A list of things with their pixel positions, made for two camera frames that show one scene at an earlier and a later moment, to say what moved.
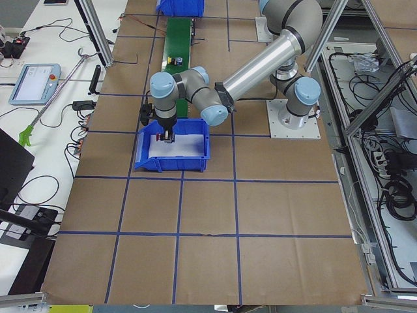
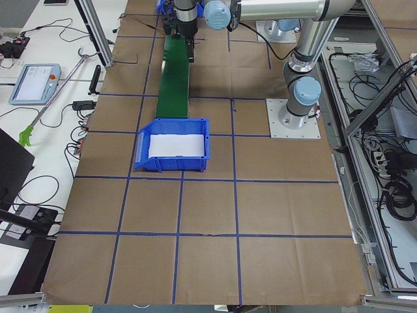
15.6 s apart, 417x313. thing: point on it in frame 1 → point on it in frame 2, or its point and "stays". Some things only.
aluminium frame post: x=98 y=30 stays
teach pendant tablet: x=36 y=85 stays
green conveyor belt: x=178 y=43 stays
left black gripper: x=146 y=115 → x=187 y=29
